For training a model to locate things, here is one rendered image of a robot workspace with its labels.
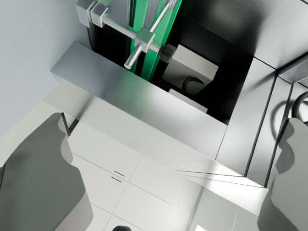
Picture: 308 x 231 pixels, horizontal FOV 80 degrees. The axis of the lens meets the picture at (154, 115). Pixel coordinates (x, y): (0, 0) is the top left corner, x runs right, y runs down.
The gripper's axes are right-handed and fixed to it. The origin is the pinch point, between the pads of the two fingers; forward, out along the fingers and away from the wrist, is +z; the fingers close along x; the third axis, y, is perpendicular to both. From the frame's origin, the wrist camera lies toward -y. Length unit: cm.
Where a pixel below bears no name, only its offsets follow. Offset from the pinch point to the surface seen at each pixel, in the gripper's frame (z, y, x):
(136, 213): 155, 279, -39
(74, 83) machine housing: 33.0, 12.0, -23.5
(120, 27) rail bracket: 22.7, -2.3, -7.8
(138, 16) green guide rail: 37.2, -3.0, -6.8
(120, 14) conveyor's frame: 36.6, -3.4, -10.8
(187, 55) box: 62, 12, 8
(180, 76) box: 65, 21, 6
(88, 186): 172, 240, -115
